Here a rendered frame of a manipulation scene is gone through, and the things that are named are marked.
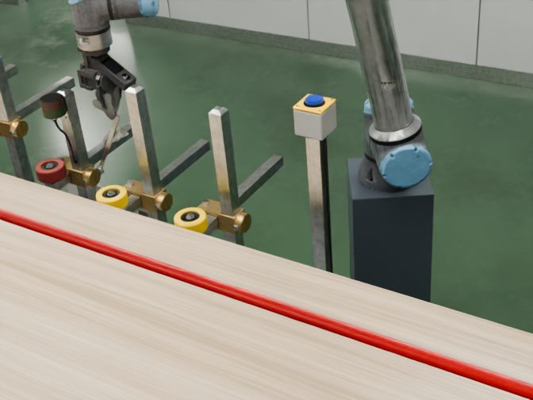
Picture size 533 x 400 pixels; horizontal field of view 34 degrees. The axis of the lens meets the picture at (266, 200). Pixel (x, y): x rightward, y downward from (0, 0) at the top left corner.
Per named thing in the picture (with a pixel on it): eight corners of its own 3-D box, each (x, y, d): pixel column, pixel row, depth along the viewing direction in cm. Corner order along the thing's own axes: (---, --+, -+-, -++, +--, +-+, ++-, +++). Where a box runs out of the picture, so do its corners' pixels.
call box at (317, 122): (309, 124, 194) (308, 93, 190) (337, 129, 191) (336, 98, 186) (294, 138, 189) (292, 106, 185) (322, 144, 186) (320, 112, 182)
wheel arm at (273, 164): (274, 165, 244) (273, 152, 241) (284, 167, 242) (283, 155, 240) (184, 249, 214) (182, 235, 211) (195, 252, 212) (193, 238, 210)
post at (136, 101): (160, 237, 241) (132, 82, 215) (170, 240, 239) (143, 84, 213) (153, 244, 239) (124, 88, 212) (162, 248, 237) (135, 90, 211)
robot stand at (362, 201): (350, 298, 319) (346, 158, 286) (419, 294, 317) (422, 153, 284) (356, 344, 298) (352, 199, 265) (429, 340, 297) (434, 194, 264)
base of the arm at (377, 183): (356, 162, 283) (355, 136, 278) (414, 158, 282) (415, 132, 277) (361, 194, 267) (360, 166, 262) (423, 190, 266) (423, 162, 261)
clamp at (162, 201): (136, 193, 239) (133, 178, 236) (175, 205, 232) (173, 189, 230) (122, 205, 234) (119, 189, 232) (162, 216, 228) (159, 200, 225)
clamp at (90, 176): (67, 171, 249) (63, 155, 247) (102, 181, 243) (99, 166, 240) (53, 180, 245) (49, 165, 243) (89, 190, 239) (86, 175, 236)
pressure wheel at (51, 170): (57, 188, 246) (48, 154, 240) (78, 194, 242) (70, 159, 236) (37, 202, 241) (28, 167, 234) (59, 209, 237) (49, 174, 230)
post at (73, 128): (96, 232, 256) (63, 86, 230) (105, 235, 254) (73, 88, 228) (89, 238, 253) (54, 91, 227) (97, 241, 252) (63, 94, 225)
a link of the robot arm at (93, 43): (116, 25, 223) (92, 39, 216) (120, 43, 225) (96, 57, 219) (90, 20, 227) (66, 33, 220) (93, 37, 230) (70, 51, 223)
